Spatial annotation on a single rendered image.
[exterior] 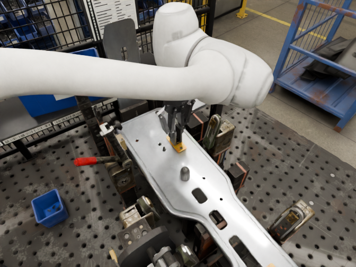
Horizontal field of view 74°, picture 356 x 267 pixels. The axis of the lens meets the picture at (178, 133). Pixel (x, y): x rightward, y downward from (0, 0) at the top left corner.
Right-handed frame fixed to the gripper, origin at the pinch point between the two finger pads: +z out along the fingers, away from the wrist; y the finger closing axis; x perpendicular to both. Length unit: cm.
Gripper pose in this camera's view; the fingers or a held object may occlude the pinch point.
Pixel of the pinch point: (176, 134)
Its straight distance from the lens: 80.4
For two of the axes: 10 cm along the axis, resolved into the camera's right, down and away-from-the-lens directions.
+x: -5.5, -6.4, 5.4
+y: 8.3, -4.2, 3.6
